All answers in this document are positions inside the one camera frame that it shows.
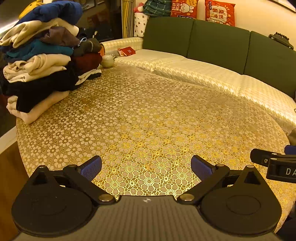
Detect stack of folded clothes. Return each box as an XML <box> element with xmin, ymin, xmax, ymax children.
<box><xmin>0</xmin><ymin>0</ymin><xmax>103</xmax><ymax>124</ymax></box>

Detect red printed pillow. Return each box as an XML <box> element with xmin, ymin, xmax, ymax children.
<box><xmin>171</xmin><ymin>0</ymin><xmax>199</xmax><ymax>20</ymax></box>
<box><xmin>205</xmin><ymin>0</ymin><xmax>236</xmax><ymax>26</ymax></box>

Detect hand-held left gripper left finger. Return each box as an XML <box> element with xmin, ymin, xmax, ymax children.
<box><xmin>29</xmin><ymin>155</ymin><xmax>116</xmax><ymax>205</ymax></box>

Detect yellow striped curtain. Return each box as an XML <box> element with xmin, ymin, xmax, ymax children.
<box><xmin>122</xmin><ymin>0</ymin><xmax>136</xmax><ymax>39</ymax></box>

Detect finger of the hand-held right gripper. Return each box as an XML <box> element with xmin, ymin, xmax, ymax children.
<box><xmin>250</xmin><ymin>148</ymin><xmax>296</xmax><ymax>166</ymax></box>

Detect beige round ball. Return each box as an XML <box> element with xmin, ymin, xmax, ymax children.
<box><xmin>102</xmin><ymin>54</ymin><xmax>115</xmax><ymax>68</ymax></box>

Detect black ridged plastic object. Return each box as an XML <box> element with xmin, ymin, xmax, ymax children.
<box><xmin>268</xmin><ymin>34</ymin><xmax>295</xmax><ymax>49</ymax></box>

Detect red paper packet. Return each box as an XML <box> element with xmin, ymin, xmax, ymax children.
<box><xmin>117</xmin><ymin>47</ymin><xmax>136</xmax><ymax>57</ymax></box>

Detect cream long bed pillows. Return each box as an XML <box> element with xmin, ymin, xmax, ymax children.
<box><xmin>100</xmin><ymin>37</ymin><xmax>296</xmax><ymax>130</ymax></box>

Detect green plaid cloth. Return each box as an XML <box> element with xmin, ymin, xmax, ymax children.
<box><xmin>142</xmin><ymin>0</ymin><xmax>173</xmax><ymax>17</ymax></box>

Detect white dotted pillow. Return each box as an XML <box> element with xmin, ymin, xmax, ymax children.
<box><xmin>134</xmin><ymin>13</ymin><xmax>148</xmax><ymax>37</ymax></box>

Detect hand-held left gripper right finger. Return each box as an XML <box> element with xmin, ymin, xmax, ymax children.
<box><xmin>176</xmin><ymin>155</ymin><xmax>266</xmax><ymax>205</ymax></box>

